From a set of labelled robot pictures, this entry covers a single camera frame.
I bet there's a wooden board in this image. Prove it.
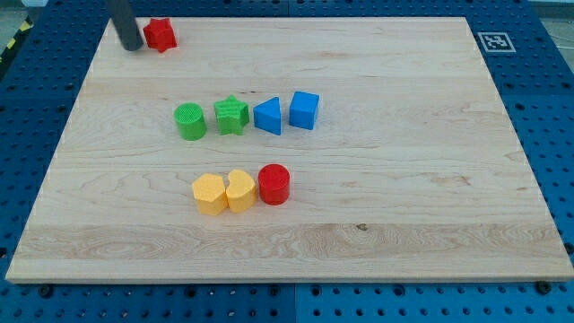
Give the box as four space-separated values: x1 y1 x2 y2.
6 17 573 284

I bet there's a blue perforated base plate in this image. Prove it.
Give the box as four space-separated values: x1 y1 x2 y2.
1 1 573 322

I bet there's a green star block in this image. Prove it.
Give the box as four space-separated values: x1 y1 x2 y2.
213 95 249 135

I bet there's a blue cube block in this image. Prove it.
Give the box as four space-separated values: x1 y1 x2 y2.
289 92 320 130

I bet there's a yellow hexagon block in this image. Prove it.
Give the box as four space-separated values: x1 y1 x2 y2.
192 173 228 216

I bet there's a red cylinder block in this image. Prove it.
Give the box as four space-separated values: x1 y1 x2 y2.
257 163 291 205

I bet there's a yellow heart block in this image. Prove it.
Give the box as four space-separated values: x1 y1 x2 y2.
226 170 257 213

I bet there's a white fiducial marker tag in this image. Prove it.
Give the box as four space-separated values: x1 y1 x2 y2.
477 31 516 53

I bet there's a red star block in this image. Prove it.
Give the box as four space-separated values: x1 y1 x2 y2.
143 18 178 53

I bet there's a green cylinder block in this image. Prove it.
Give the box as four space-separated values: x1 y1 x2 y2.
173 102 207 141

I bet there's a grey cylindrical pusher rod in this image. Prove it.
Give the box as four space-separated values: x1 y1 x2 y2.
105 0 143 51

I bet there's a blue triangle block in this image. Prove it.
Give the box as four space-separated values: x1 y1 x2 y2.
253 97 282 135

